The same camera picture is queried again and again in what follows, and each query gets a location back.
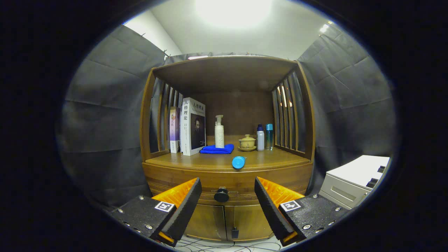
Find yellow lidded teacup with saucer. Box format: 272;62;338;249
238;134;257;152

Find wooden countertop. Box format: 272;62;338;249
145;135;311;171

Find wooden drawer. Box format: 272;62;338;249
143;163;314;206

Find blue folded cloth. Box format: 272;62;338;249
200;143;235;155

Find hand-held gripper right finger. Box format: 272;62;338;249
254;176;350;246

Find wooden cabinet door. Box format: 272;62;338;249
185;204;226;241
224;204;274;241

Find wooden cabinet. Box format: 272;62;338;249
140;55;315;242

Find purple book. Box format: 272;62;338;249
169;106;181;154

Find floor cables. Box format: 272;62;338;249
175;238;282;252

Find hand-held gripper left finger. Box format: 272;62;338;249
105;177;203;247

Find white pump bottle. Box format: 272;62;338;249
215;115;225;149

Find black drawer knob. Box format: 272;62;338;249
214;187;230;203

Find teal transparent bottle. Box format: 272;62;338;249
265;124;274;151

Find white book with portrait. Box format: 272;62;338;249
180;97;206;156

